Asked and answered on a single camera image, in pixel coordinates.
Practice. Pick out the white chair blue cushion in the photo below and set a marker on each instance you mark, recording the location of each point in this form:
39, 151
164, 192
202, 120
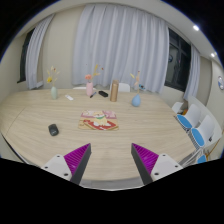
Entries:
201, 135
190, 119

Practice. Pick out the dark window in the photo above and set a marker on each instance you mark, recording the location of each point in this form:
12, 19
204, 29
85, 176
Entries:
22, 76
178, 62

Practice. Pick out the white curtain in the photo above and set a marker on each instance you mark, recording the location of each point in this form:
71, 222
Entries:
33, 52
120, 42
194, 74

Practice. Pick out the black computer mouse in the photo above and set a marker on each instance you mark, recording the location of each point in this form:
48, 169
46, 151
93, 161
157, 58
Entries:
53, 129

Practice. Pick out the white right curtain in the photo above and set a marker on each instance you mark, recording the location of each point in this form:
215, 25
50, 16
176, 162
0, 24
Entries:
194, 74

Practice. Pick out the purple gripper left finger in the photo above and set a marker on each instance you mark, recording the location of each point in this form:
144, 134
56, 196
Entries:
71, 166

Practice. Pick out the right dark window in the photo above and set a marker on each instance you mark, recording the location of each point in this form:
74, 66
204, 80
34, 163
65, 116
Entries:
178, 62

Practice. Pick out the white centre curtain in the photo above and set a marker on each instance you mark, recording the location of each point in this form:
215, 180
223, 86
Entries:
120, 42

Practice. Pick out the white chair back left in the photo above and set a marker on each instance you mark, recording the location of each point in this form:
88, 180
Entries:
80, 88

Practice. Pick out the white chair behind table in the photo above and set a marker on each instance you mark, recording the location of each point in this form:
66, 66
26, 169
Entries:
123, 87

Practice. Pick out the white remote control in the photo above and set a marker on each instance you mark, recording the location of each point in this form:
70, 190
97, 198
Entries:
69, 97

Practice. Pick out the green vase with yellow flowers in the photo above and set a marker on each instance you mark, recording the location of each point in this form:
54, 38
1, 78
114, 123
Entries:
51, 79

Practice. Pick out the cartoon dog mouse pad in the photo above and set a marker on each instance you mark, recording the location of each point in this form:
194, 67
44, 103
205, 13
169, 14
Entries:
98, 120

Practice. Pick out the blue vase with dried flowers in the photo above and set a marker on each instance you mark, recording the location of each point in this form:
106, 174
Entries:
136, 101

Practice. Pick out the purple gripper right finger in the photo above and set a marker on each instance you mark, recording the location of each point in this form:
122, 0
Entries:
152, 166

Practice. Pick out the pink vase with flowers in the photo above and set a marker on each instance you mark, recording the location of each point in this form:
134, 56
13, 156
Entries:
89, 78

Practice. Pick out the white left curtain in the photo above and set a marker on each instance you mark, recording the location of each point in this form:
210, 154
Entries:
33, 52

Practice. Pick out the black rectangular case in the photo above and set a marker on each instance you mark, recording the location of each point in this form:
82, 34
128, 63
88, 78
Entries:
102, 93

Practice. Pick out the white chair blue cushion far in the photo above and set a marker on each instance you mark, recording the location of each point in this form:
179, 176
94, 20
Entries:
190, 119

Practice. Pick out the white chair blue cushion near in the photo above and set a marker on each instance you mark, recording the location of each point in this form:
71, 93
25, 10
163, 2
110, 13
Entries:
201, 135

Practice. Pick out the white chair far right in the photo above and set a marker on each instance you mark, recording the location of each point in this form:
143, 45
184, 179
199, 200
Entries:
177, 107

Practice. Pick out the left dark window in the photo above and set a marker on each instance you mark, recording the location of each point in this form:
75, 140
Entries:
22, 76

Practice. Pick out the tan cylindrical bottle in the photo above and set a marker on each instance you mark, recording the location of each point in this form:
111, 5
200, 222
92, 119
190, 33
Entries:
114, 90

